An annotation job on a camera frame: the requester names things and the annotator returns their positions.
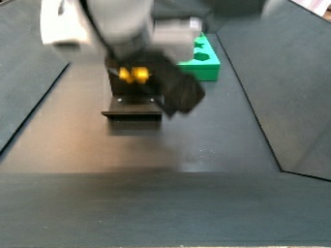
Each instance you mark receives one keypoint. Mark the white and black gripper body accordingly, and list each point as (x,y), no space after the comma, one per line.
(171,46)

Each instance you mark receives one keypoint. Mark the yellow star prism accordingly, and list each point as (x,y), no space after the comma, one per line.
(138,74)

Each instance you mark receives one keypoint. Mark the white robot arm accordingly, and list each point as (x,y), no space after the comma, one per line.
(142,46)

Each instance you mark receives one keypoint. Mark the green foam shape board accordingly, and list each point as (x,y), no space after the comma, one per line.
(204,65)

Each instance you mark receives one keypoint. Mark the black curved fixture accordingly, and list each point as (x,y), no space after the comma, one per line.
(134,101)

